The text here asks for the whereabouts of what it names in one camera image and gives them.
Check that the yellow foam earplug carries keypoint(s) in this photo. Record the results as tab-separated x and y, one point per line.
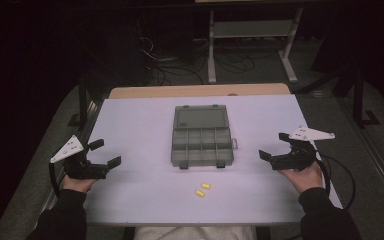
200	193
206	186

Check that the person's left hand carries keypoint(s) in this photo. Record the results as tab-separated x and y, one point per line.
78	185

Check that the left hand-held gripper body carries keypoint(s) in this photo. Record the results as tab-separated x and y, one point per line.
80	170

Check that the white metal table frame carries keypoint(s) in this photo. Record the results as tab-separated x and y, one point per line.
251	29

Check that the black metal stand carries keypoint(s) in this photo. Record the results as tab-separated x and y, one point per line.
358	100
82	100

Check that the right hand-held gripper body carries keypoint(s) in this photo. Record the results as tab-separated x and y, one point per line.
296	160

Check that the grey plastic compartment box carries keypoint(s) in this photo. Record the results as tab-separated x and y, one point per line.
200	146

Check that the person's right hand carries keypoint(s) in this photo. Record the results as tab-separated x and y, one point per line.
305	180

